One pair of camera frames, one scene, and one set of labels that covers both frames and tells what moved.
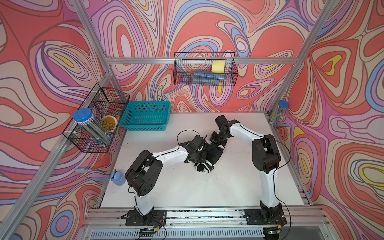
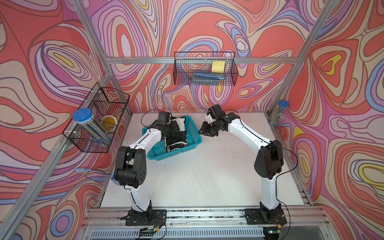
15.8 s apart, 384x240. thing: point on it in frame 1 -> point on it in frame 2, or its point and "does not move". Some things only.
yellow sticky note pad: (218, 66) does not move
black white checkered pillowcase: (213, 153) -> (178, 139)
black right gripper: (212, 139) -> (205, 131)
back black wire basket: (186, 64) does not move
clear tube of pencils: (282, 105) does not move
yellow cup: (109, 122) does not move
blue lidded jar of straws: (85, 117) does not move
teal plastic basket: (146, 116) -> (159, 150)
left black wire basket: (93, 125) does not move
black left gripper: (203, 157) -> (170, 123)
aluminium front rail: (199, 223) does not move
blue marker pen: (211, 76) does not move
